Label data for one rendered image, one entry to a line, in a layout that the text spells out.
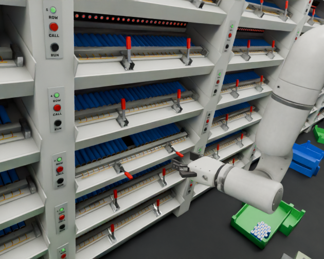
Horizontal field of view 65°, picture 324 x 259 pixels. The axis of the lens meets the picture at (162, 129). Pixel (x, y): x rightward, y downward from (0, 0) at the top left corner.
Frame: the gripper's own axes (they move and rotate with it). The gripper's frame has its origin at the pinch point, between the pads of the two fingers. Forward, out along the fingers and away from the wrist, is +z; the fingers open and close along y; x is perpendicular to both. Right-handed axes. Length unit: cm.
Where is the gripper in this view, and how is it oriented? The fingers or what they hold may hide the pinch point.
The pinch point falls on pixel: (183, 160)
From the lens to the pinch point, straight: 86.3
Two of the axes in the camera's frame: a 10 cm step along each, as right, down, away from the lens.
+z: -6.9, -2.4, 6.8
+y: 7.2, -2.2, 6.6
